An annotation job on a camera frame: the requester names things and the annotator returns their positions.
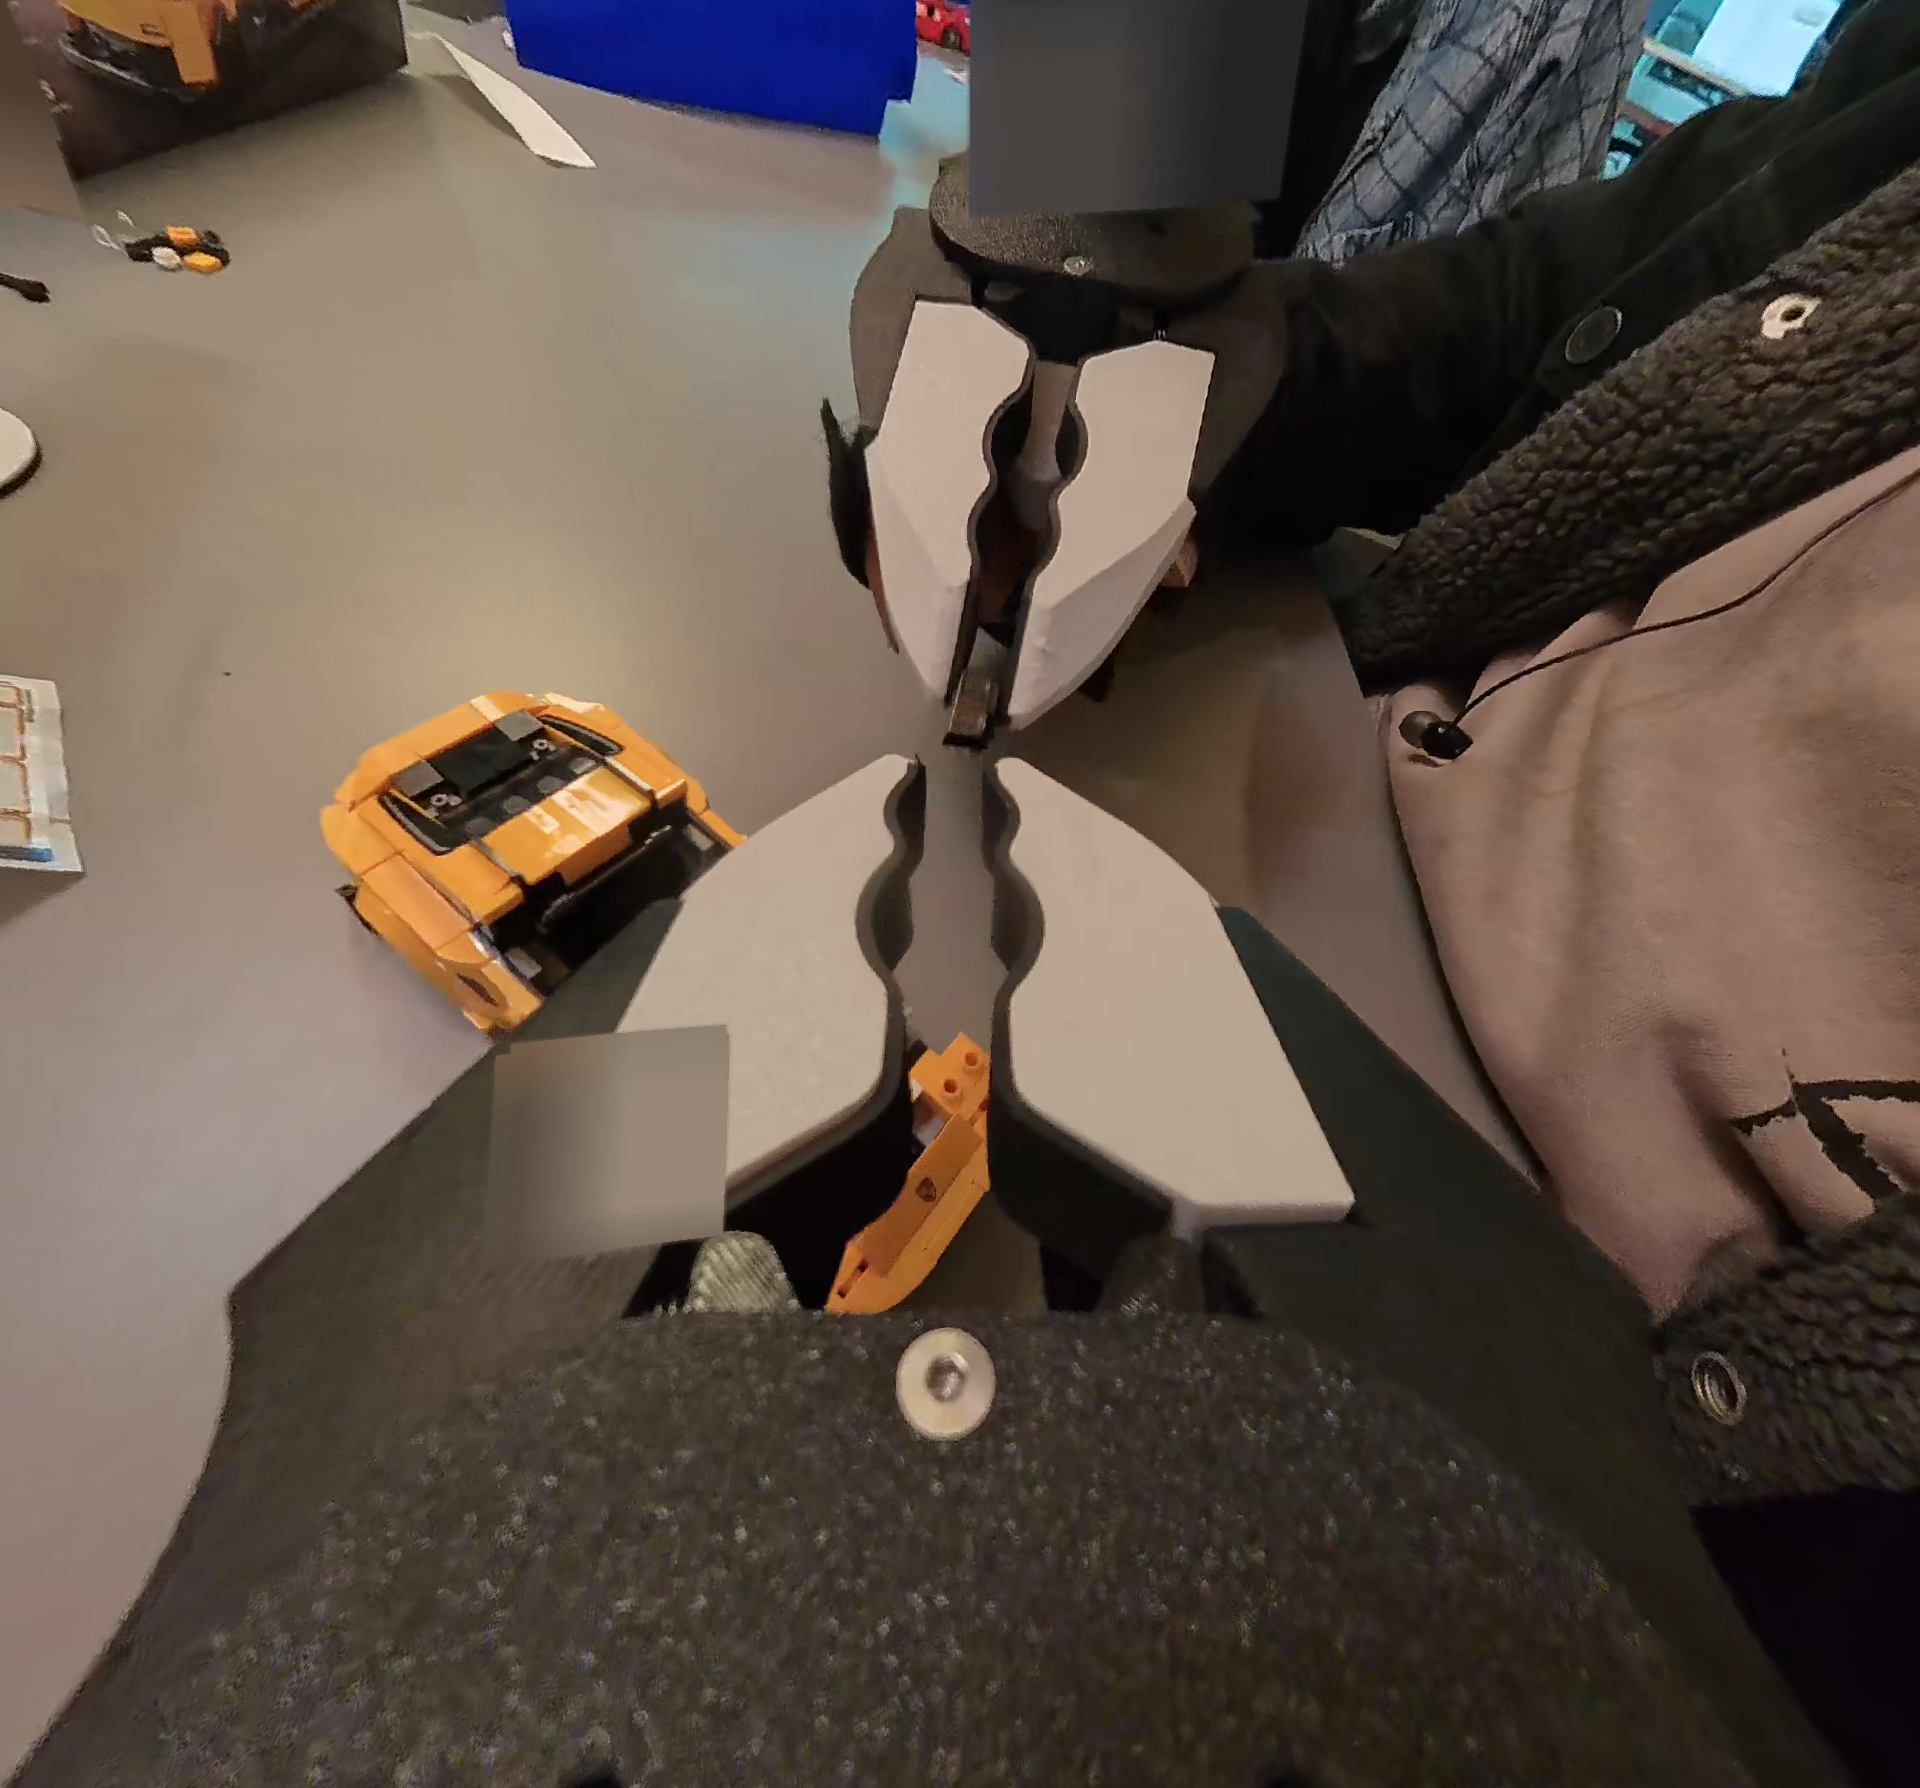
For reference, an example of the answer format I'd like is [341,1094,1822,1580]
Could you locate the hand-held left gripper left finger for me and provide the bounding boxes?
[618,754,922,1194]

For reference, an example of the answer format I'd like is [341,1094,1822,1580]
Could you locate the beige hoodie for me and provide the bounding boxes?
[1380,445,1920,1310]

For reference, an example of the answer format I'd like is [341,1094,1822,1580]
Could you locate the white paper scrap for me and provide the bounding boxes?
[411,31,597,171]

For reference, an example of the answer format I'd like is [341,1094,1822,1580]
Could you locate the black wired earphone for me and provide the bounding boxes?
[1398,467,1920,767]

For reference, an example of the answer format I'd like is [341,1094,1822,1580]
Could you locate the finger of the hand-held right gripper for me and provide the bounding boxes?
[864,299,1035,707]
[997,338,1218,732]

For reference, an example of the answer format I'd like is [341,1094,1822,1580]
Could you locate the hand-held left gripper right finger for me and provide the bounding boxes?
[982,757,1359,1243]

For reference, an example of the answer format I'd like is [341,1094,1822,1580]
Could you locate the black lego car box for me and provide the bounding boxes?
[36,0,409,177]

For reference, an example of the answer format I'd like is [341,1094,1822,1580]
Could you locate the dark patterned cloth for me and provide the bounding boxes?
[1298,0,1689,265]

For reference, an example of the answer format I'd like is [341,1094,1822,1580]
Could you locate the blue plastic storage bin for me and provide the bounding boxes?
[480,0,920,140]

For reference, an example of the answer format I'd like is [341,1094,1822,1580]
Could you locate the orange lego car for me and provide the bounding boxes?
[318,691,994,1317]

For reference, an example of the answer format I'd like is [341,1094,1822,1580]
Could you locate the white sticker sheet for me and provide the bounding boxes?
[0,679,84,876]

